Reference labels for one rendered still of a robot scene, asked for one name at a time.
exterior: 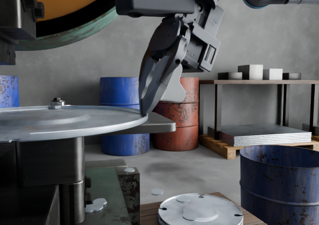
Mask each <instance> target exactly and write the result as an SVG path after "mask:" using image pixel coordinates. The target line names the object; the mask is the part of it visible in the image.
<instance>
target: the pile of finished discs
mask: <svg viewBox="0 0 319 225"><path fill-rule="evenodd" d="M179 196H188V197H189V198H190V201H188V202H186V203H180V202H178V201H177V200H176V198H178V197H179ZM185 212H193V213H196V214H197V215H198V218H197V219H196V220H195V221H188V220H185V219H184V218H183V216H182V215H183V214H184V213H185ZM158 219H159V224H160V225H243V214H242V211H241V209H240V208H239V207H238V206H237V205H236V204H234V203H232V202H231V201H229V200H226V199H224V198H221V197H217V196H213V195H207V194H205V195H202V196H200V195H198V194H183V195H178V196H174V197H171V198H168V199H167V200H165V201H164V202H162V203H161V205H160V208H159V211H158Z"/></svg>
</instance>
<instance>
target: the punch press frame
mask: <svg viewBox="0 0 319 225"><path fill-rule="evenodd" d="M85 175H86V178H91V188H86V193H87V192H90V193H91V204H93V201H94V200H95V199H98V198H104V199H105V200H106V201H107V203H106V204H104V205H103V208H102V209H101V210H99V211H93V212H90V213H85V218H84V221H83V222H81V223H79V224H76V225H131V221H130V217H129V214H128V210H127V207H126V204H125V201H124V197H123V194H122V190H121V186H120V183H119V180H118V177H117V173H116V170H115V167H113V168H100V169H85Z"/></svg>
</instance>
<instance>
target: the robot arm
mask: <svg viewBox="0 0 319 225"><path fill-rule="evenodd" d="M218 1H219V0H115V6H116V13H117V14H118V15H125V16H129V17H131V18H139V17H141V16H146V17H165V18H163V19H162V23H160V25H159V26H158V27H157V28H156V29H155V31H154V33H153V35H152V37H151V39H150V42H149V45H148V48H147V50H146V52H145V54H144V57H143V59H142V63H141V68H140V74H139V105H140V114H141V115H143V116H146V113H147V114H148V115H149V113H150V112H151V111H152V110H153V109H154V108H155V106H156V105H157V103H158V102H159V101H165V102H166V101H167V102H174V103H180V102H182V101H183V100H184V99H185V96H186V92H185V90H184V88H183V87H182V85H181V84H180V81H179V80H180V76H181V73H199V72H204V71H205V70H207V71H208V72H211V69H212V66H213V63H214V60H215V57H216V54H217V51H218V48H219V46H220V43H221V42H220V41H219V40H217V39H216V38H215V36H216V33H217V30H218V27H219V25H220V22H221V19H222V16H223V13H224V10H223V9H221V8H220V7H219V6H218V5H217V2H218ZM243 2H244V3H245V4H246V5H247V6H248V7H250V8H252V9H262V8H264V7H267V6H269V5H270V4H319V0H243ZM213 48H214V49H215V51H214V54H213V57H212V60H211V62H210V63H208V60H209V57H210V54H211V51H212V49H213ZM159 59H160V60H159Z"/></svg>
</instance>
